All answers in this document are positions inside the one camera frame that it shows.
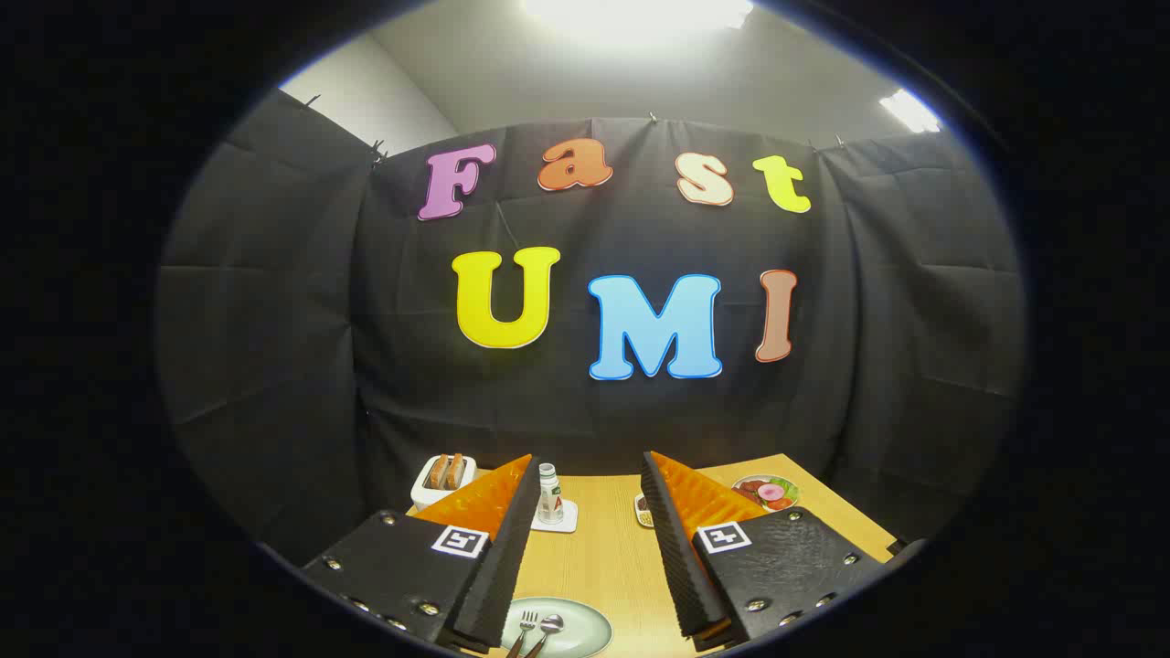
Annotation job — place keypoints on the brown toast slice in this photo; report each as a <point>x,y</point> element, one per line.
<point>439,471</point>
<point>456,469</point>

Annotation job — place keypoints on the white plate of food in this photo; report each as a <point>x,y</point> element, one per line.
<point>766,492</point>

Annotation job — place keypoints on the white toaster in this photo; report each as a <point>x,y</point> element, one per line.
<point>425,494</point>

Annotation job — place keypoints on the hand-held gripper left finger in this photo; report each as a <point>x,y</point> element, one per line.
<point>507,557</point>

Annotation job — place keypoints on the light green plate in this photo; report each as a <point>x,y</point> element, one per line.
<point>585,631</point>

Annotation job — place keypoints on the ceiling light panel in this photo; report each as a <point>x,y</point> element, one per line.
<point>909,111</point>
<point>640,14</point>

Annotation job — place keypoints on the white drink bottle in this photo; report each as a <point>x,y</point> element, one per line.
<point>549,498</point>

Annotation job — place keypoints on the white divided condiment dish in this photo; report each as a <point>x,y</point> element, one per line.
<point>643,512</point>

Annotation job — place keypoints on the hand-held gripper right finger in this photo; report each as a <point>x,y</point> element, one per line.
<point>676,557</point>

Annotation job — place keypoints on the white square coaster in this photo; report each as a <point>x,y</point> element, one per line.
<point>569,523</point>

